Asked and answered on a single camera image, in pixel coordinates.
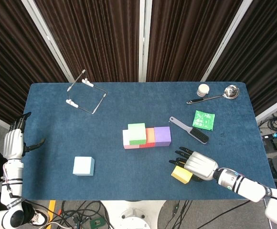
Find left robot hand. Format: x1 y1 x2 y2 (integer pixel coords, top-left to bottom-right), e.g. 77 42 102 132
3 112 46 161

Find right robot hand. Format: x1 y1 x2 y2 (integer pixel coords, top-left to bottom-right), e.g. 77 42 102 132
169 146 219 182

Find yellow cube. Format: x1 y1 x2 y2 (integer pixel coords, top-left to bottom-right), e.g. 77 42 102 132
171 166 193 185

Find purple cube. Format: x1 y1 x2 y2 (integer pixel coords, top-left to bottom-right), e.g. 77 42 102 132
153 126 172 147

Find green cube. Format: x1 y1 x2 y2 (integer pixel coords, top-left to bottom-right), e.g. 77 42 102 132
128 123 147 146

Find pink white cube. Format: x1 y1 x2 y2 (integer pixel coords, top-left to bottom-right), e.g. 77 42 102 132
122 129 140 150

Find orange cube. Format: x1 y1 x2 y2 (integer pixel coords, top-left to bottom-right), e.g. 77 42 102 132
139 127 156 148

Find light blue cube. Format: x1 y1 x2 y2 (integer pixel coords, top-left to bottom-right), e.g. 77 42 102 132
72 156 96 177

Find grey brush black bristles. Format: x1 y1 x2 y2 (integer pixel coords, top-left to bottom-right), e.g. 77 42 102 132
169 116 209 145

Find green sachet packet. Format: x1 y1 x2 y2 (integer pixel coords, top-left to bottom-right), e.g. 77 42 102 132
192 110 216 131

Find blue fabric table mat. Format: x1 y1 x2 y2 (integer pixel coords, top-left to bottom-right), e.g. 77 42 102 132
1 82 277 201

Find yellow floor tape strip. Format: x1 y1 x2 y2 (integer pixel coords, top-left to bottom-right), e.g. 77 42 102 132
46 200 57 227

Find small white jar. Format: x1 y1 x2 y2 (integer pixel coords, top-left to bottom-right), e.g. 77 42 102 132
196 83 210 97

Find black power strip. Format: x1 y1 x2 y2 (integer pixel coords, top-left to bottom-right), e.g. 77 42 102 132
261 132 277 152

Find dark brown curtain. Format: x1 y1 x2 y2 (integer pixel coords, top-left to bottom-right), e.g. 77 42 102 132
206 0 277 115
34 0 140 83
0 0 69 128
146 0 244 83

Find small green box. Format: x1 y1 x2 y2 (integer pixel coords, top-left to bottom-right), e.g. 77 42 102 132
89 217 105 229

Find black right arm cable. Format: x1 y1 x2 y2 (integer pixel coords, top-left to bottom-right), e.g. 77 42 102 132
192 200 253 229

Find black cable green plug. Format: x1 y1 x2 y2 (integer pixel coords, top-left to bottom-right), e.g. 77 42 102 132
170 200 193 229

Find metal wire stand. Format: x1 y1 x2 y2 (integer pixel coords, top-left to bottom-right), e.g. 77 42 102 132
65 69 107 115

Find metal ladle black handle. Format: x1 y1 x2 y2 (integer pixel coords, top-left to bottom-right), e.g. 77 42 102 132
186 85 240 104

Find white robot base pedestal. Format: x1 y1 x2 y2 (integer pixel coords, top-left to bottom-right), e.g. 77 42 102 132
99 200 166 229

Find tangled black floor cables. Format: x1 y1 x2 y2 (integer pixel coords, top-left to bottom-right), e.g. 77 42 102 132
56 200 112 229
259 108 277 134

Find white partition frame post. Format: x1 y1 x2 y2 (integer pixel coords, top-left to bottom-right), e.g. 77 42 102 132
21 0 75 83
200 0 253 82
139 0 153 83

